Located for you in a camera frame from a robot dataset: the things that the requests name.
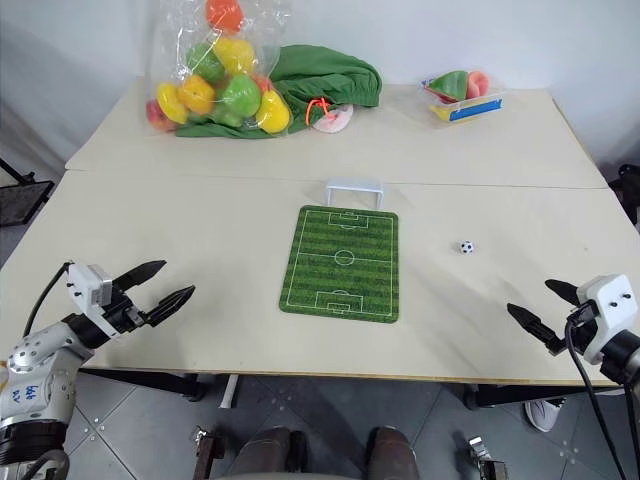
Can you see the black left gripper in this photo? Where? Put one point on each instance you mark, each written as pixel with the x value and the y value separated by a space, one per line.
pixel 122 315

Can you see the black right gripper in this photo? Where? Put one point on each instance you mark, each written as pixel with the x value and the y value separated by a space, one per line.
pixel 577 332

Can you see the miniature soccer ball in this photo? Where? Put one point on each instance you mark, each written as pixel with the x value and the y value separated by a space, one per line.
pixel 466 247

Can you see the green soccer field mat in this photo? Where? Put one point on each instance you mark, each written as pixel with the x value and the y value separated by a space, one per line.
pixel 342 262

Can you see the black table leg bar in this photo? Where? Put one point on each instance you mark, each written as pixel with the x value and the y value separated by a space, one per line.
pixel 520 396

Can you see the white shoe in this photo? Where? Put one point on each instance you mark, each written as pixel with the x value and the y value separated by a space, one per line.
pixel 542 414

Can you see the white table leg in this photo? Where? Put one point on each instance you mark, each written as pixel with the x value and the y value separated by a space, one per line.
pixel 230 390

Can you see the black metal stand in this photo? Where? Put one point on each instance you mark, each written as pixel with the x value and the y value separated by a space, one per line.
pixel 22 200

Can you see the brown metal clamp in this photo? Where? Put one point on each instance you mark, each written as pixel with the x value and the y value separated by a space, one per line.
pixel 209 452
pixel 487 460

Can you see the red toy apple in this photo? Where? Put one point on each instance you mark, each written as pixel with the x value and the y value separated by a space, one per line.
pixel 159 117

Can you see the yellow toy bell pepper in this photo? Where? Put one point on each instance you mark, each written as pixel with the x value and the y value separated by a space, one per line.
pixel 171 102
pixel 236 54

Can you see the orange-yellow toy bell pepper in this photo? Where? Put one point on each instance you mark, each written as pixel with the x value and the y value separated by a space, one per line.
pixel 196 94

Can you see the dark rounded shape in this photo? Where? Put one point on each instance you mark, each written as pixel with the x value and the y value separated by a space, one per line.
pixel 267 455
pixel 392 455

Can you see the yellow toy pear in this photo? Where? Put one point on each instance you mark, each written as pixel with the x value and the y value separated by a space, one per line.
pixel 272 114

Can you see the green toy bell pepper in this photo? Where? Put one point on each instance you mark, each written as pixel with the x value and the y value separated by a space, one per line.
pixel 202 62
pixel 241 95

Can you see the small white toy goal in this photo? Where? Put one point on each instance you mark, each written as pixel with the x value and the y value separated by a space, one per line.
pixel 355 186

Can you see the clear plastic bag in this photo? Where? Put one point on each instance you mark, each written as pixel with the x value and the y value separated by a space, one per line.
pixel 165 60

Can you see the toy watermelon slice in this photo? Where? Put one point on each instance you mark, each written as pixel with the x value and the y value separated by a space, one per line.
pixel 449 85

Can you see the green cloth bag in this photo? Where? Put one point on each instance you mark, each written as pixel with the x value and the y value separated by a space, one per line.
pixel 330 77

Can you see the orange toy bell pepper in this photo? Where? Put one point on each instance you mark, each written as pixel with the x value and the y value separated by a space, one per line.
pixel 225 12

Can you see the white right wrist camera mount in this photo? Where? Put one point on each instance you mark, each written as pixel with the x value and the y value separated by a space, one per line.
pixel 610 300

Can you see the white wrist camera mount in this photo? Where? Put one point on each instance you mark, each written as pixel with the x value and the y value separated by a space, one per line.
pixel 610 300
pixel 87 285

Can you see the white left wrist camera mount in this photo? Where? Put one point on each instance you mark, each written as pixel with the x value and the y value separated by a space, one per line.
pixel 87 285

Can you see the black equipment frame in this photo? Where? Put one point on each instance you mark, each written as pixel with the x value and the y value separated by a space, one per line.
pixel 627 195

